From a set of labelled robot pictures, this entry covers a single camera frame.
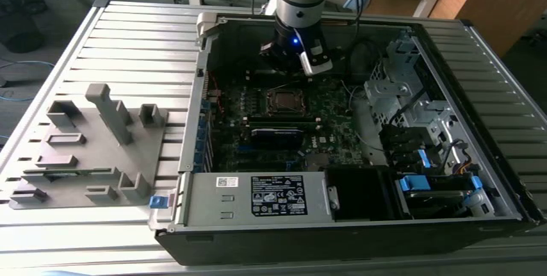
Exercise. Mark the metal locking lever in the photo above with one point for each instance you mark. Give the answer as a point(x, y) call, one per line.
point(288, 84)

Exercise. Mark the silver CPU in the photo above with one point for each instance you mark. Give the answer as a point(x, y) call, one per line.
point(286, 100)

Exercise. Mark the CPU socket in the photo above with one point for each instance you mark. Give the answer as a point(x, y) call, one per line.
point(268, 106)

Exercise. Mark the metal drive cage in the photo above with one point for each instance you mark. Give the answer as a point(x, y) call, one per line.
point(385, 92)

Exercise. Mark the black graphics card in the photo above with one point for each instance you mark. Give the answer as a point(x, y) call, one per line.
point(278, 141)

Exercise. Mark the green motherboard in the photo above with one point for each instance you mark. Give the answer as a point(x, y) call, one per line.
point(338, 132)

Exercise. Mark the dark chipset heat sink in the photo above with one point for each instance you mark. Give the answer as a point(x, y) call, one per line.
point(317, 161)

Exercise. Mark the black disk bay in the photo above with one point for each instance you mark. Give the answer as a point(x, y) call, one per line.
point(402, 141)

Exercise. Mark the blue disk carrier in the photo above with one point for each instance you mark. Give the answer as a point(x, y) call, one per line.
point(424, 159)
point(414, 182)
point(476, 182)

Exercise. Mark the grey power supply unit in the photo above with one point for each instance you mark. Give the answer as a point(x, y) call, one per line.
point(205, 192)

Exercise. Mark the grey parts rack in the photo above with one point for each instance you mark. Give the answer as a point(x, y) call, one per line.
point(107, 160)

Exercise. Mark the wooden cabinet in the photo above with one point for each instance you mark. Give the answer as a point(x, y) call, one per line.
point(505, 0)

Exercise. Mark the blue case latch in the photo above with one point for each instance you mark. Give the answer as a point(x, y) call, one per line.
point(159, 202)

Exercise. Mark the black hard disk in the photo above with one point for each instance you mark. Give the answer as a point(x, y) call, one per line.
point(432, 204)

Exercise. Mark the green RAM stick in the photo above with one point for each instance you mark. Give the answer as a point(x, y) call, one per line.
point(86, 172)

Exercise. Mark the black PC case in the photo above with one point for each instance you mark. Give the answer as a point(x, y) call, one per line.
point(300, 247)

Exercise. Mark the black bin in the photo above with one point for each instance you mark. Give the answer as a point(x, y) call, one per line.
point(23, 40)

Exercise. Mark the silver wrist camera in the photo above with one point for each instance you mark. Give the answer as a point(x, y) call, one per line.
point(317, 64)

